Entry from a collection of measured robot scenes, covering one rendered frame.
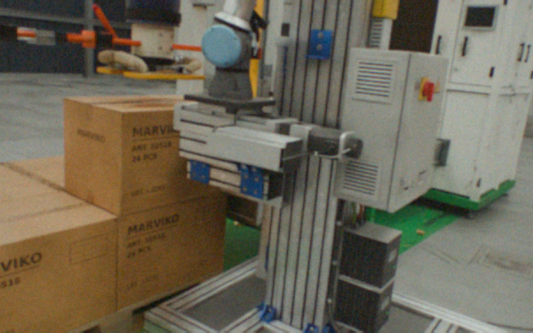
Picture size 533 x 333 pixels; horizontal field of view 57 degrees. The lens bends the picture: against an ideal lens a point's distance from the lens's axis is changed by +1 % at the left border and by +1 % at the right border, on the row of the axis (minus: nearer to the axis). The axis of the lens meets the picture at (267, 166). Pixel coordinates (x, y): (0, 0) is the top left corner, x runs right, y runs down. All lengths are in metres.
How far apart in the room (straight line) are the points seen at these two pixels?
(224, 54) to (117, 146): 0.62
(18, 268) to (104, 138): 0.54
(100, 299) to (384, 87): 1.30
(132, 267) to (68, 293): 0.27
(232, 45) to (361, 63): 0.38
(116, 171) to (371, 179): 0.94
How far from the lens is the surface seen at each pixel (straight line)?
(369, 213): 3.33
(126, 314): 2.13
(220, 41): 1.44
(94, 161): 2.01
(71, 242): 1.86
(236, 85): 1.58
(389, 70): 1.46
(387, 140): 1.47
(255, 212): 2.27
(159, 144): 1.96
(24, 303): 1.86
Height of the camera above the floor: 1.20
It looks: 13 degrees down
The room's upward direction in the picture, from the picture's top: 5 degrees clockwise
